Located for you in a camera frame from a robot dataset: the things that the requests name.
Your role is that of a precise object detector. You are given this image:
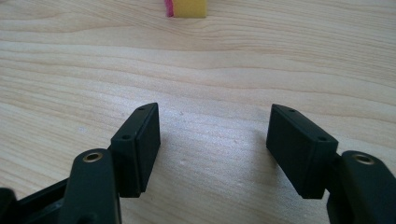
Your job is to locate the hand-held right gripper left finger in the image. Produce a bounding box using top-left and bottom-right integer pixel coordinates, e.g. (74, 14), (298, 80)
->
(58, 102), (162, 224)

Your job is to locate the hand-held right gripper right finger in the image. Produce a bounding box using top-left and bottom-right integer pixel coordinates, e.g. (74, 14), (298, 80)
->
(265, 104), (396, 224)

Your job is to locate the yellow and pink sponge block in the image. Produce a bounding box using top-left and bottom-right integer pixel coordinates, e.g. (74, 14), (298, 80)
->
(164, 0), (208, 19)

